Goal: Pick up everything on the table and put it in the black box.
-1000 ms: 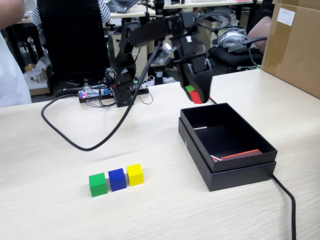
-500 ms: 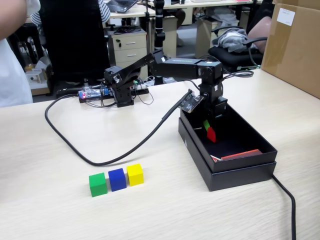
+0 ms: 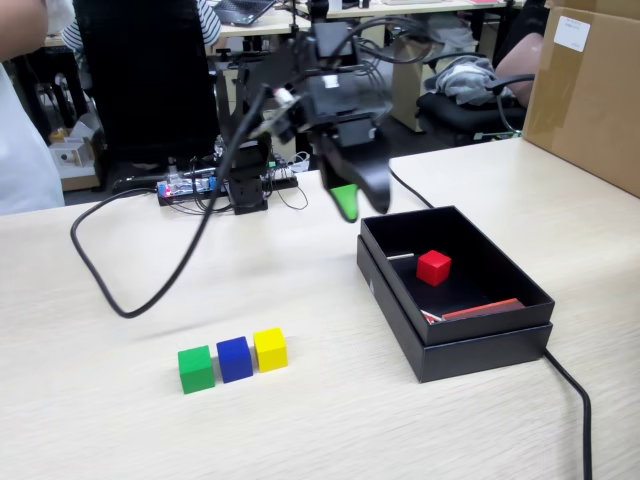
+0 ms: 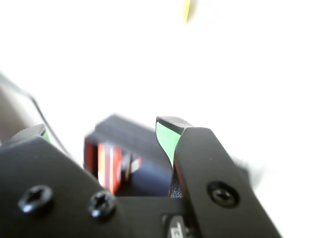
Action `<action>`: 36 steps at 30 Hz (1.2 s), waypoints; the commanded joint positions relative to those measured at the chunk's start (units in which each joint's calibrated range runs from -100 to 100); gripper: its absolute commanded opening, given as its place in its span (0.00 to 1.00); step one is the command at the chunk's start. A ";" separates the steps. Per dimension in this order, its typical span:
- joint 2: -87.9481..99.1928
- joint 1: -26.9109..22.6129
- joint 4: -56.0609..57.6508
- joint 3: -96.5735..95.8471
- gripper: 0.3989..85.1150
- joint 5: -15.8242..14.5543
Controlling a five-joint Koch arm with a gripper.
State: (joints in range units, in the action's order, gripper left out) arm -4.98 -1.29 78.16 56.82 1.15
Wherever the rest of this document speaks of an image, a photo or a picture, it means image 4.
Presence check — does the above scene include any yellow wooden cube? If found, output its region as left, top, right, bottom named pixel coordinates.
left=182, top=0, right=193, bottom=24

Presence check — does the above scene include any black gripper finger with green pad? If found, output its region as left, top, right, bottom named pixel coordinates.
left=155, top=115, right=284, bottom=238
left=0, top=123, right=132, bottom=238

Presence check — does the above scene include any black cardboard box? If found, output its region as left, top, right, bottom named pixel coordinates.
left=83, top=114, right=252, bottom=198

